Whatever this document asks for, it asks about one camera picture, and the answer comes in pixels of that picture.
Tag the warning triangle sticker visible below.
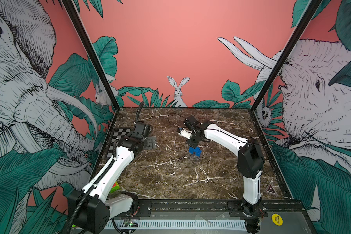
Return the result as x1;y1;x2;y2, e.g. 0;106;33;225
265;184;277;195

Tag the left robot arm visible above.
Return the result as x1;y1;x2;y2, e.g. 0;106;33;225
63;136;146;234

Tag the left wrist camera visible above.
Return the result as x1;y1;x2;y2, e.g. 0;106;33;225
132;122;151;139

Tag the long blue lego brick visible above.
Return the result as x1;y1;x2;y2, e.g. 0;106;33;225
189;147;202;158

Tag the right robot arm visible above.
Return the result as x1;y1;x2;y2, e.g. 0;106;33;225
177;116;265;217

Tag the black front frame rail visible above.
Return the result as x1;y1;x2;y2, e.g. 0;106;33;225
136;199;306;219

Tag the yellow round sticker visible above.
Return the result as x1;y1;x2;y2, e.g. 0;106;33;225
272;214;283;226

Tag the white slotted cable duct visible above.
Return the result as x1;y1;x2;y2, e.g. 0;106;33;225
115;219;246;231

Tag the small green circuit board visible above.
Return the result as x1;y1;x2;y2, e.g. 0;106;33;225
123;220;138;228

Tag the checkerboard calibration board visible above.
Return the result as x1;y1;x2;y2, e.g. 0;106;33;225
106;128;131;159

